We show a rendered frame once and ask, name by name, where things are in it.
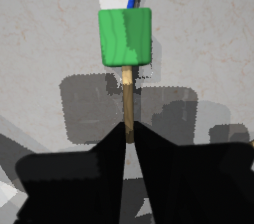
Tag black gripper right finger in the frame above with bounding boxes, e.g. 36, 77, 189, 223
134, 121, 254, 224

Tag green wooden block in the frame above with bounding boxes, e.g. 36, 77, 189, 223
98, 8, 152, 67

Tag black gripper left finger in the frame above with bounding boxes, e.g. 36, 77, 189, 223
15, 122, 126, 224

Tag dark blue string with wooden stick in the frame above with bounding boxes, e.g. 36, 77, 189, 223
122, 0, 135, 144

